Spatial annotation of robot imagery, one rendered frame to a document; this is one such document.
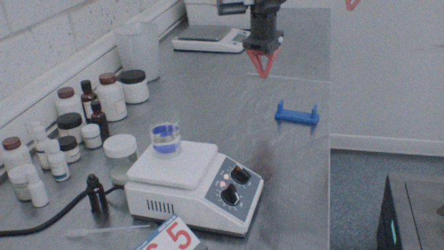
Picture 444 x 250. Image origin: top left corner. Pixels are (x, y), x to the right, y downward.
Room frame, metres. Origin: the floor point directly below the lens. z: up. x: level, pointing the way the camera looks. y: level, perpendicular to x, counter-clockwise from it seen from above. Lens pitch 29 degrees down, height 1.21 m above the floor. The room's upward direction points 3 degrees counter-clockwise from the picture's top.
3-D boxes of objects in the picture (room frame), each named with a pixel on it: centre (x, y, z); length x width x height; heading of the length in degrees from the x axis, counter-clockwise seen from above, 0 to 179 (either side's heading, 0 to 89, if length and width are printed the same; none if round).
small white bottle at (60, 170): (0.66, 0.32, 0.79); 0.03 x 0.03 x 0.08
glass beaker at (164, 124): (0.59, 0.10, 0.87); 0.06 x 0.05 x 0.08; 150
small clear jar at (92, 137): (0.78, 0.28, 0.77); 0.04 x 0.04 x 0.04
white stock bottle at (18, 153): (0.67, 0.40, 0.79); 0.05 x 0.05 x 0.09
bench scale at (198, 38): (1.46, 0.01, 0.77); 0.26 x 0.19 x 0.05; 70
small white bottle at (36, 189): (0.59, 0.33, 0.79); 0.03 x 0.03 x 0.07
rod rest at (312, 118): (0.85, -0.18, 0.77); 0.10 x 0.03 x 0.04; 64
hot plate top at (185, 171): (0.57, 0.08, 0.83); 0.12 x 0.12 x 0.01; 71
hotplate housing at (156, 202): (0.56, 0.06, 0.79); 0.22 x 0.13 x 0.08; 71
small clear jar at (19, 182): (0.62, 0.36, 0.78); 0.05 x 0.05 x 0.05
